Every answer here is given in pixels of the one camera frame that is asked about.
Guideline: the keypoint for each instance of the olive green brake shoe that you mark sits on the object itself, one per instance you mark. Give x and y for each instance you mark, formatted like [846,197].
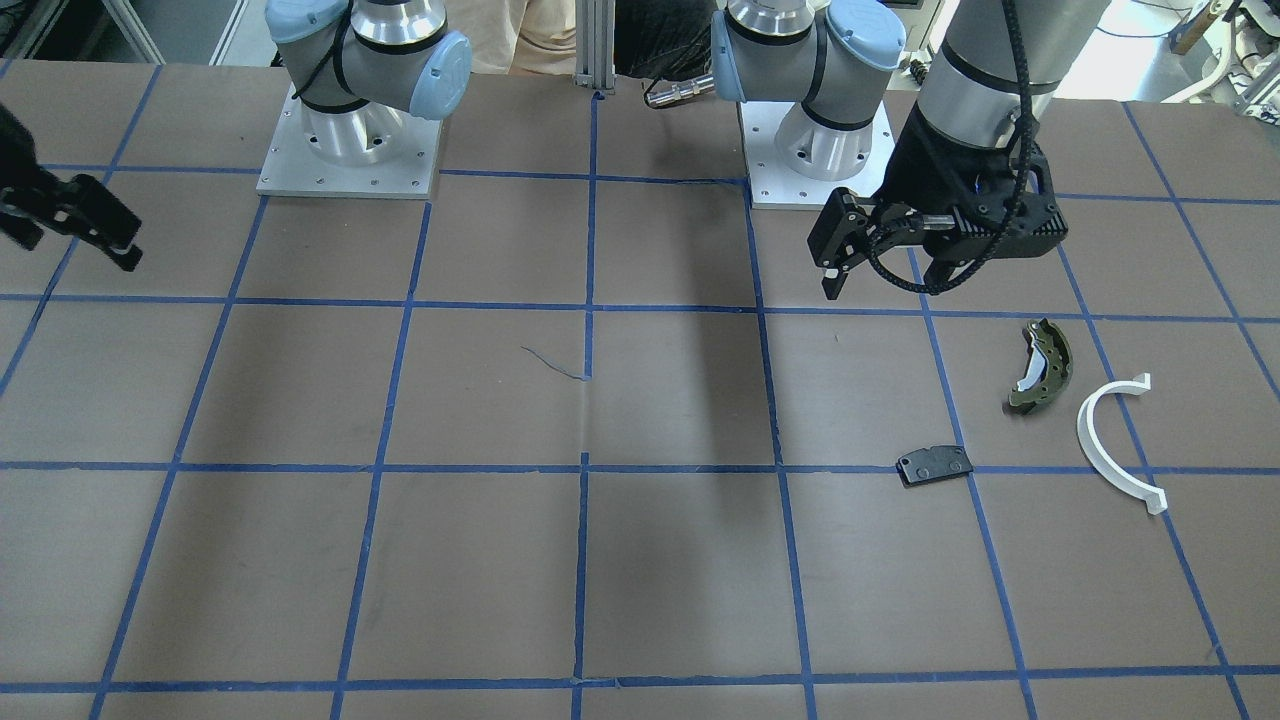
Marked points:
[1049,368]

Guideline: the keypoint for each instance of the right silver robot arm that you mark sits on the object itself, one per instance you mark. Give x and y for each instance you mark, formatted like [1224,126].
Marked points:
[371,83]

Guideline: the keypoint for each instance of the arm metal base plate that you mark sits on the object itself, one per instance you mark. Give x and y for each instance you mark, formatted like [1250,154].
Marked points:
[373,152]
[795,164]

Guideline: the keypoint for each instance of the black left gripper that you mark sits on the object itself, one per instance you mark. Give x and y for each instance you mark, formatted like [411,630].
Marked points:
[922,172]

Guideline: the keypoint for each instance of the aluminium frame post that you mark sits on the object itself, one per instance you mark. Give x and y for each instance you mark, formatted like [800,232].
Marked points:
[594,54]

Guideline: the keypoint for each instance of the black brake pad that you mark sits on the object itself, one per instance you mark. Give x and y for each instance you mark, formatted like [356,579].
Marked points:
[933,464]

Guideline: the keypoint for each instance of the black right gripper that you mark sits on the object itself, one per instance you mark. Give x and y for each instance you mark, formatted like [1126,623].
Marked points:
[22,185]

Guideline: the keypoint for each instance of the person in beige shirt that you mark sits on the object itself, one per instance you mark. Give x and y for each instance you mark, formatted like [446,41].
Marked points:
[518,37]

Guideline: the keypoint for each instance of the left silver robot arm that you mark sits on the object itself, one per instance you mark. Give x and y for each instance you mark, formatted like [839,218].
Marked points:
[1000,63]

